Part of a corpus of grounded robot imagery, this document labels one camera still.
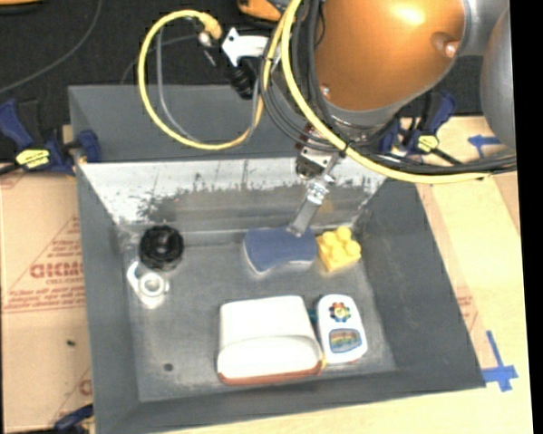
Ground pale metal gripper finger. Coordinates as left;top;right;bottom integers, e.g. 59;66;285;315
286;177;338;237

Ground blue sponge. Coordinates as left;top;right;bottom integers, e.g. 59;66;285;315
241;223;320;278

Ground yellow toy brick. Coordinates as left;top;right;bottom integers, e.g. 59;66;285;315
315;224;364;275

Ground white toy remote rainbow print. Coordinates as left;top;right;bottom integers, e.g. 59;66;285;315
314;292;370;367

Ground white box red-brown edge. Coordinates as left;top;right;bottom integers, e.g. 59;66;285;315
211;293;325;389

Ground grey metal bin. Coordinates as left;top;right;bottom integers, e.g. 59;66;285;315
67;64;488;434

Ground brown cardboard board red print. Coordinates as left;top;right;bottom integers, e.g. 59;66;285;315
0;101;531;434

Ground black ribbed ring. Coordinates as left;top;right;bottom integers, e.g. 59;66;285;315
137;224;187;273

